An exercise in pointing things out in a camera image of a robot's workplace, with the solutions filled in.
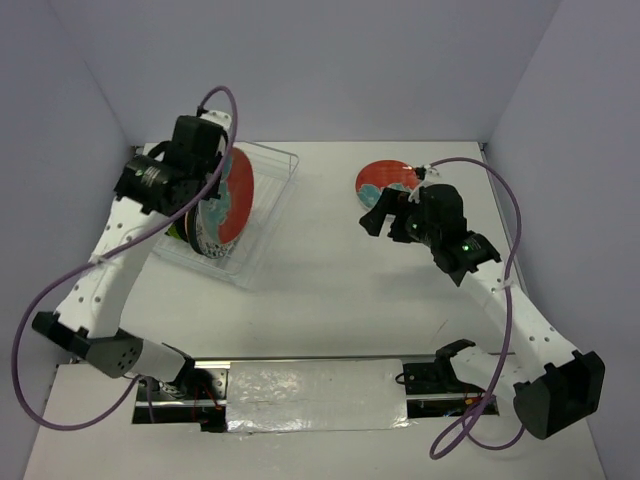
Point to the clear wire dish rack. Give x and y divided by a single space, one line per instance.
274 171

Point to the blue white floral plate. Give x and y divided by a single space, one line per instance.
202 225

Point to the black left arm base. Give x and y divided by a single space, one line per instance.
201 404

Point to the lime green plate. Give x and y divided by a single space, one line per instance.
173 232

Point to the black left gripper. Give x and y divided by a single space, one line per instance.
217 162

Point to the red teal floral plate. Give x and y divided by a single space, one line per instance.
374 177

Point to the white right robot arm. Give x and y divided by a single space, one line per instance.
553 385

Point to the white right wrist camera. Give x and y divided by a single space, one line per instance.
426 173

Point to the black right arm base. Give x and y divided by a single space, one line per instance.
433 391

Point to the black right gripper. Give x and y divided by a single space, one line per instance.
391 202

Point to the silver foil sheet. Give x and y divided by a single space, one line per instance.
313 396

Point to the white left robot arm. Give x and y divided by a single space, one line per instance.
151 189

